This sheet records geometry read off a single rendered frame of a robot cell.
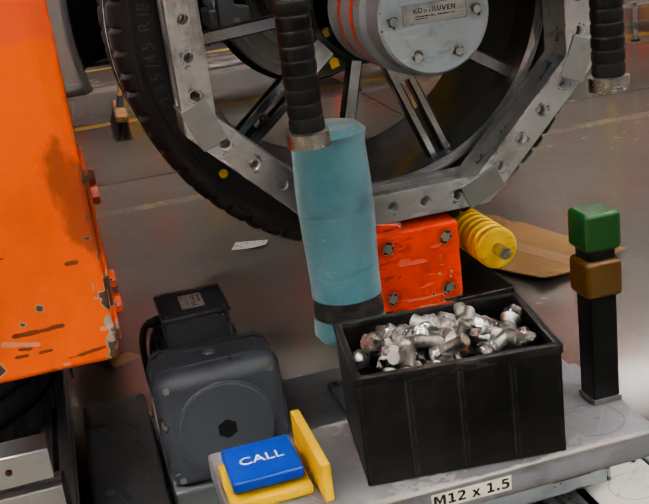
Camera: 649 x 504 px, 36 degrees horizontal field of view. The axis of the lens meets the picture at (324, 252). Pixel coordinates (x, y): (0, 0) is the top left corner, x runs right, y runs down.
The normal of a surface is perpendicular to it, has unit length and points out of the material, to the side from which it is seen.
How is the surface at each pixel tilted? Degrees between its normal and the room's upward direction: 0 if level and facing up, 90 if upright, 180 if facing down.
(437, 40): 90
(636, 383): 0
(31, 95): 90
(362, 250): 93
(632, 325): 0
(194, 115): 90
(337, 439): 0
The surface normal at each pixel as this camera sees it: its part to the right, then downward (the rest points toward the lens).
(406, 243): 0.27, 0.29
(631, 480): -0.12, -0.94
